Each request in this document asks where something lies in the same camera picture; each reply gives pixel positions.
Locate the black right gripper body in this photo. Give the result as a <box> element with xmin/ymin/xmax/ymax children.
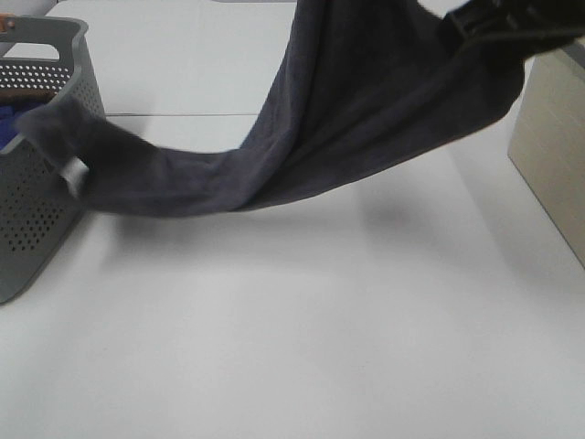
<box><xmin>437</xmin><ymin>0</ymin><xmax>584</xmax><ymax>56</ymax></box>

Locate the dark grey towel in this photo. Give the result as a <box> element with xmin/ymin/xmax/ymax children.
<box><xmin>16</xmin><ymin>1</ymin><xmax>525</xmax><ymax>218</ymax></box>

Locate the blue towel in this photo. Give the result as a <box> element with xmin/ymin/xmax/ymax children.
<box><xmin>0</xmin><ymin>105</ymin><xmax>27</xmax><ymax>150</ymax></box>

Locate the beige fabric storage box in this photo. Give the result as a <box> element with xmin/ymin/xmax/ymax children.
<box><xmin>508</xmin><ymin>39</ymin><xmax>584</xmax><ymax>262</ymax></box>

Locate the brown cloth in basket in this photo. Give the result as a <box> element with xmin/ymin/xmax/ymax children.
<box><xmin>1</xmin><ymin>89</ymin><xmax>56</xmax><ymax>106</ymax></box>

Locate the grey perforated plastic basket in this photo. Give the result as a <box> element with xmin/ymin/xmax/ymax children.
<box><xmin>1</xmin><ymin>16</ymin><xmax>104</xmax><ymax>303</ymax></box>

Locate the brown leather basket handle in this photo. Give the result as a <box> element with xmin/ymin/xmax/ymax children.
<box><xmin>0</xmin><ymin>13</ymin><xmax>15</xmax><ymax>33</ymax></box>

